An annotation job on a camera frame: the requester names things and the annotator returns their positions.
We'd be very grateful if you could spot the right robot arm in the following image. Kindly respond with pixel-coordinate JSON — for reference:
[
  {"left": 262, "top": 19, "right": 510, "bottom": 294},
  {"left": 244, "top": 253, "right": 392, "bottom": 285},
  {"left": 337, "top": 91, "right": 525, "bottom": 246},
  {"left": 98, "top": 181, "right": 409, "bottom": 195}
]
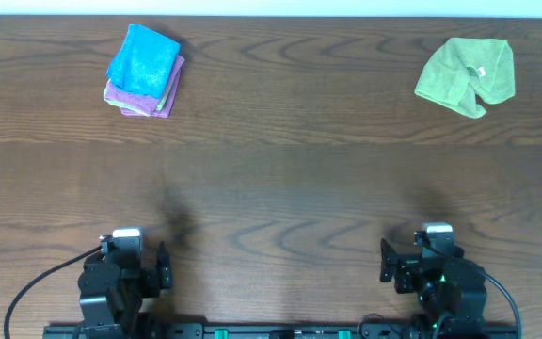
[{"left": 379, "top": 231, "right": 488, "bottom": 338}]

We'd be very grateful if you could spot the purple folded cloth bottom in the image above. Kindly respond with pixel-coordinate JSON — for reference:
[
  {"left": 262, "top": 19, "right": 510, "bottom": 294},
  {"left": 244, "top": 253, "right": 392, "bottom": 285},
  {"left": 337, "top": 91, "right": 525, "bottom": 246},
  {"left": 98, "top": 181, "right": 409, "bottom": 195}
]
[{"left": 120, "top": 67, "right": 182, "bottom": 118}]

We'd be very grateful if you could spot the purple folded cloth upper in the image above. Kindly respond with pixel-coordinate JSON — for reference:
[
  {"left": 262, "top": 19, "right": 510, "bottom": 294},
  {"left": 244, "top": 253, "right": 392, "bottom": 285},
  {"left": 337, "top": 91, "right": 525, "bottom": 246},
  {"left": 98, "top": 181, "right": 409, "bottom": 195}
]
[{"left": 103, "top": 56, "right": 184, "bottom": 118}]

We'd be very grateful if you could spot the purple folded cloth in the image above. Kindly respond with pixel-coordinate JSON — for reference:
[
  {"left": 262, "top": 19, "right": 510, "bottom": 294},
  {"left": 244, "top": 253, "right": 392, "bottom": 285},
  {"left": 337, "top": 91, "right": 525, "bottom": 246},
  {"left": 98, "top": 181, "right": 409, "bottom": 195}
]
[
  {"left": 103, "top": 56, "right": 184, "bottom": 118},
  {"left": 120, "top": 67, "right": 182, "bottom": 118}
]

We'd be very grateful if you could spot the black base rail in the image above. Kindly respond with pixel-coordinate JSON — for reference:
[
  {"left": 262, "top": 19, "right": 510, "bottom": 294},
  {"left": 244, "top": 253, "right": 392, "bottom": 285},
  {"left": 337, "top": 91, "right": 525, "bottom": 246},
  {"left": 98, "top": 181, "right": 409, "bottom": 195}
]
[{"left": 42, "top": 323, "right": 518, "bottom": 339}]

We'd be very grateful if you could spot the blue folded cloth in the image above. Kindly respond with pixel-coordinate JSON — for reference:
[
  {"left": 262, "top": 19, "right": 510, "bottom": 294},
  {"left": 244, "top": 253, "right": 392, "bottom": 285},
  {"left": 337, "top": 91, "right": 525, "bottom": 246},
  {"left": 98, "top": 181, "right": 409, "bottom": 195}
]
[{"left": 106, "top": 24, "right": 181, "bottom": 99}]

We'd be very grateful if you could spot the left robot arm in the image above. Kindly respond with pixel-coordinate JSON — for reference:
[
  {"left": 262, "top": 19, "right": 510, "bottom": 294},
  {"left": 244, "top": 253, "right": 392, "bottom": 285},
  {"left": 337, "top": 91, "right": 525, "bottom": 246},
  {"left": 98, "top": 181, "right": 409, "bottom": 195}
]
[{"left": 78, "top": 235, "right": 172, "bottom": 338}]

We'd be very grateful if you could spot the light green folded cloth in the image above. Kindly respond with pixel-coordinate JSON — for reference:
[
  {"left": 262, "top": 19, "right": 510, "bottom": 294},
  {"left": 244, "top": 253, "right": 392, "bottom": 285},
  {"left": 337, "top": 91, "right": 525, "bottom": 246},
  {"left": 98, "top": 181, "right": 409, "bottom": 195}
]
[{"left": 103, "top": 80, "right": 167, "bottom": 116}]

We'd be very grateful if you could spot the green microfiber cloth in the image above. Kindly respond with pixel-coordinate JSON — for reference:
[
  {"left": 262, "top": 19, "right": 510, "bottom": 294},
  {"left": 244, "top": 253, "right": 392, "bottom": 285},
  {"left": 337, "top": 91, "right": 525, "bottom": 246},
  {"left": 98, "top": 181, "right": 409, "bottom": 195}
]
[{"left": 414, "top": 38, "right": 516, "bottom": 119}]

